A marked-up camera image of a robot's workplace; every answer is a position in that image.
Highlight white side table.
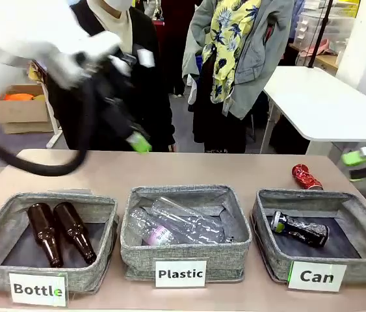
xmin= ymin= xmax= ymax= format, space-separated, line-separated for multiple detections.
xmin=262 ymin=66 xmax=366 ymax=154

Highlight wooden desk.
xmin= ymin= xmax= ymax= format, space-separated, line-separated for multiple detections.
xmin=288 ymin=44 xmax=340 ymax=72

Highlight white Bottle label sign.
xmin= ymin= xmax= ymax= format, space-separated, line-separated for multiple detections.
xmin=8 ymin=272 xmax=69 ymax=308

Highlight cardboard box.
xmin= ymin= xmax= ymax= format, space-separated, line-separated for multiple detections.
xmin=0 ymin=83 xmax=61 ymax=135

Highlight person in black cardigan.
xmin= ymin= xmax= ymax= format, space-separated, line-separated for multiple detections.
xmin=44 ymin=0 xmax=177 ymax=153

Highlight white Plastic label sign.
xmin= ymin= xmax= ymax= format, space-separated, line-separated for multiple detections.
xmin=155 ymin=259 xmax=208 ymax=289

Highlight black stand pole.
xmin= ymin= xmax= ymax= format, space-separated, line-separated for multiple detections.
xmin=307 ymin=0 xmax=335 ymax=70

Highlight pink cloth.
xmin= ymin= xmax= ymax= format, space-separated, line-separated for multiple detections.
xmin=300 ymin=38 xmax=337 ymax=57

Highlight person in grey jacket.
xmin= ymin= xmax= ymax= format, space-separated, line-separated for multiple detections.
xmin=181 ymin=0 xmax=296 ymax=155

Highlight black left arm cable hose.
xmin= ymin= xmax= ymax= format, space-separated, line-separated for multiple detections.
xmin=0 ymin=74 xmax=98 ymax=178

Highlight orange item in box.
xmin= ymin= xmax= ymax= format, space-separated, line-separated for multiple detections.
xmin=0 ymin=92 xmax=34 ymax=102

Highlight brown glass bottle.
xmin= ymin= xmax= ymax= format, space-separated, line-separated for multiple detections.
xmin=53 ymin=201 xmax=98 ymax=265
xmin=27 ymin=203 xmax=64 ymax=268

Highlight crushed red can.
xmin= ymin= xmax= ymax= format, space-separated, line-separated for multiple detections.
xmin=291 ymin=163 xmax=324 ymax=191

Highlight white table with leg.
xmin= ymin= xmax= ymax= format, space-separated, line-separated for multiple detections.
xmin=38 ymin=79 xmax=62 ymax=150

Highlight large clear plastic bottle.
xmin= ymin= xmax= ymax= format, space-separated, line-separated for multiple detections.
xmin=151 ymin=196 xmax=226 ymax=245

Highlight grey fabric basket labelled Plastic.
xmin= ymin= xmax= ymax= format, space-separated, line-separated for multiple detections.
xmin=120 ymin=185 xmax=254 ymax=283

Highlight white Can label sign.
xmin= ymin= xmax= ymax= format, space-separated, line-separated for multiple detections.
xmin=287 ymin=261 xmax=348 ymax=293

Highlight clear plastic storage boxes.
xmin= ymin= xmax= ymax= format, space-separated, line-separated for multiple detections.
xmin=293 ymin=0 xmax=358 ymax=55

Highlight black soda can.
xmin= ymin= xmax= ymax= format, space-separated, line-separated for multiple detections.
xmin=270 ymin=210 xmax=331 ymax=248

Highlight grey fabric basket labelled Bottle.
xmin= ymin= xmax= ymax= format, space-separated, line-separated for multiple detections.
xmin=0 ymin=190 xmax=120 ymax=295

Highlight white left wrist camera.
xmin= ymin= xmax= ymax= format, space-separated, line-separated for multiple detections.
xmin=136 ymin=48 xmax=156 ymax=69

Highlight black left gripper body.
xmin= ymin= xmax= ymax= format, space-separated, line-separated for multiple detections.
xmin=94 ymin=73 xmax=138 ymax=138

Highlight grey fabric basket labelled Can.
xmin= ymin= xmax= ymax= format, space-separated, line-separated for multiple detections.
xmin=249 ymin=188 xmax=366 ymax=285

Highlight small pink-labelled plastic bottle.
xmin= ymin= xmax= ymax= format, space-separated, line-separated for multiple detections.
xmin=128 ymin=207 xmax=184 ymax=247

